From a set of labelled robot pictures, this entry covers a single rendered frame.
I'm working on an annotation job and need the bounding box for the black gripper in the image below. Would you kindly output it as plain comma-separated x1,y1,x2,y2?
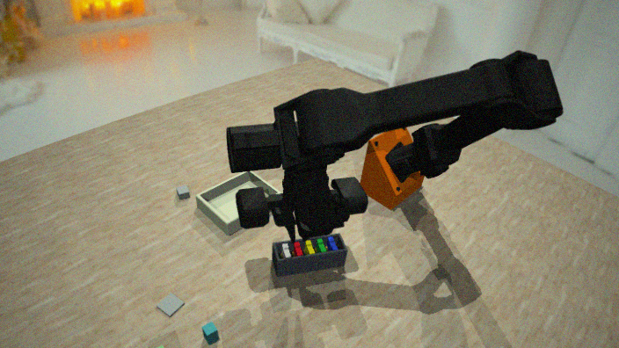
236,166,368,243

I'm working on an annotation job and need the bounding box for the yellow fuse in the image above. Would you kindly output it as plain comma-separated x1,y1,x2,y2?
305,241,315,255

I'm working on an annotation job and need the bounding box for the teal cube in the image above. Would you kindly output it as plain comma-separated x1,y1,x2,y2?
201,321,220,345

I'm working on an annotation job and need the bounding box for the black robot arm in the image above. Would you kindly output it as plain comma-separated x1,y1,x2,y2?
226,50,564,239

